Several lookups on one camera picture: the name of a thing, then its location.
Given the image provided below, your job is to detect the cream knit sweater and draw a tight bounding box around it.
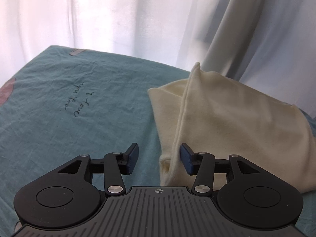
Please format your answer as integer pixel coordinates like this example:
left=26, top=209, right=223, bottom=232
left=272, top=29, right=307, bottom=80
left=148, top=64, right=315, bottom=193

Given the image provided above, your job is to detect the white sheer curtain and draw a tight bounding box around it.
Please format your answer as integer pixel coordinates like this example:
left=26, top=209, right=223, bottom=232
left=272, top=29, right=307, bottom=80
left=1, top=0, right=219, bottom=82

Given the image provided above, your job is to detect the teal printed bed sheet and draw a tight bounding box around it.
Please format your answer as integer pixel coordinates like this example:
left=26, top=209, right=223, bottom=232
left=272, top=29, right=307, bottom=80
left=1, top=46, right=304, bottom=236

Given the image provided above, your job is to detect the grey blackout curtain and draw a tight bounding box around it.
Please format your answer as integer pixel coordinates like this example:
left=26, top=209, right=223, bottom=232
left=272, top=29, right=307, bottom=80
left=172, top=0, right=316, bottom=119

